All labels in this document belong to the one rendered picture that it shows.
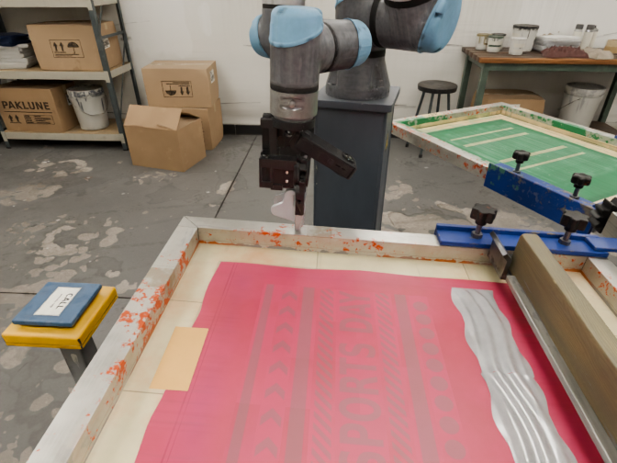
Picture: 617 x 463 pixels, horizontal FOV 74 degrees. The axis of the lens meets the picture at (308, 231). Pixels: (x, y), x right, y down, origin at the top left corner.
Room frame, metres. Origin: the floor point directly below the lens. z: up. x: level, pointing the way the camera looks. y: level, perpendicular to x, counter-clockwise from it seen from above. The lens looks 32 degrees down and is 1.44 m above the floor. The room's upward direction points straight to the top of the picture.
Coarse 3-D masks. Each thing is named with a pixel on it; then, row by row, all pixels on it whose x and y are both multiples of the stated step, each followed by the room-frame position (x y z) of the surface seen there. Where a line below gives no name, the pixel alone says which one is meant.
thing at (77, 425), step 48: (192, 240) 0.61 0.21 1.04; (240, 240) 0.64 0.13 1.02; (288, 240) 0.64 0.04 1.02; (336, 240) 0.63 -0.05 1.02; (384, 240) 0.63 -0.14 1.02; (432, 240) 0.64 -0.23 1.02; (144, 288) 0.47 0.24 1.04; (144, 336) 0.40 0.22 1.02; (96, 384) 0.30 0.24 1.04; (48, 432) 0.25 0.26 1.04; (96, 432) 0.26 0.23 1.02
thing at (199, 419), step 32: (224, 352) 0.39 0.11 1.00; (192, 384) 0.33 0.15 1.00; (224, 384) 0.34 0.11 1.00; (480, 384) 0.35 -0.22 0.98; (544, 384) 0.35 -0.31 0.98; (160, 416) 0.29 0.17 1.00; (192, 416) 0.29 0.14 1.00; (224, 416) 0.29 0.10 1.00; (480, 416) 0.30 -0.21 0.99; (576, 416) 0.31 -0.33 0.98; (160, 448) 0.25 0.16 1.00; (192, 448) 0.25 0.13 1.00; (224, 448) 0.25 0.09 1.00; (480, 448) 0.26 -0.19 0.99; (576, 448) 0.27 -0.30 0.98
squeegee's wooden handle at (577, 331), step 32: (512, 256) 0.56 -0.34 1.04; (544, 256) 0.50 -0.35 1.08; (544, 288) 0.45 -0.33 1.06; (576, 288) 0.42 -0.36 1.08; (544, 320) 0.42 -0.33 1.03; (576, 320) 0.37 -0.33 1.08; (576, 352) 0.35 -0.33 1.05; (608, 352) 0.31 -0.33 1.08; (608, 384) 0.29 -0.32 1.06; (608, 416) 0.27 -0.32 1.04
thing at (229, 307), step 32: (224, 288) 0.52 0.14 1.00; (256, 288) 0.52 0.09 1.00; (352, 288) 0.53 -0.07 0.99; (384, 288) 0.53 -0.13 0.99; (416, 288) 0.54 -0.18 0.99; (448, 288) 0.54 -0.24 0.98; (480, 288) 0.54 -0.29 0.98; (224, 320) 0.45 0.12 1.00; (448, 320) 0.47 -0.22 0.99; (512, 320) 0.47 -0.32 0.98; (448, 352) 0.40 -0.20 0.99
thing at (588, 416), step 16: (512, 288) 0.50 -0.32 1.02; (528, 304) 0.46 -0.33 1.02; (528, 320) 0.44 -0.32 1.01; (544, 336) 0.40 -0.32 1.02; (544, 352) 0.38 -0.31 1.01; (560, 368) 0.34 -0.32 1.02; (576, 384) 0.32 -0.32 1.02; (576, 400) 0.30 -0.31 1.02; (592, 416) 0.28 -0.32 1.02; (592, 432) 0.26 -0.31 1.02; (608, 448) 0.24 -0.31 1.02
